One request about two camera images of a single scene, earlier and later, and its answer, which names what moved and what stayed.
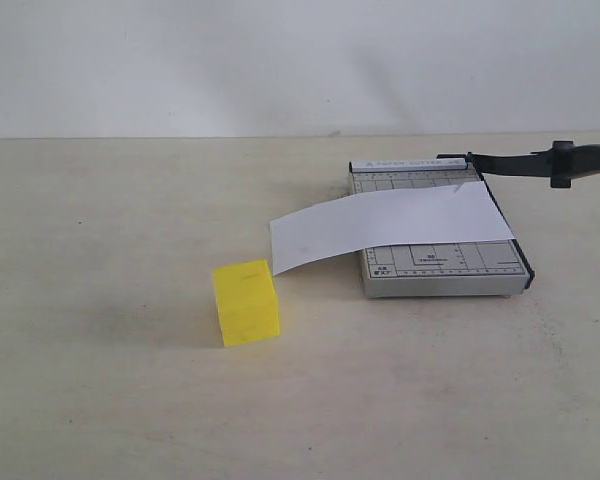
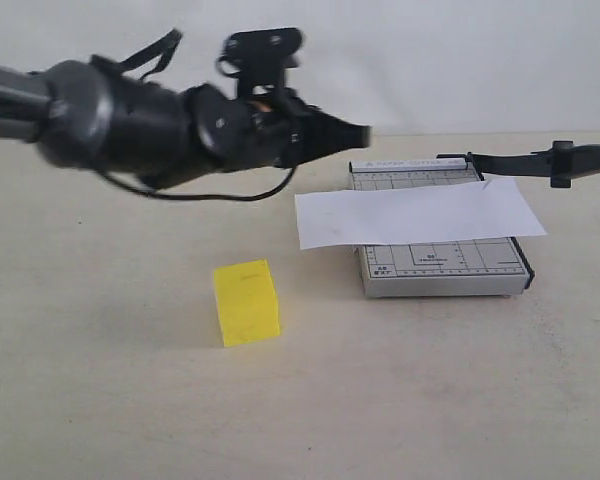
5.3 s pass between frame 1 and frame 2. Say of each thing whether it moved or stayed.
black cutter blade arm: stayed
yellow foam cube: stayed
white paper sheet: moved
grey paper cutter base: stayed
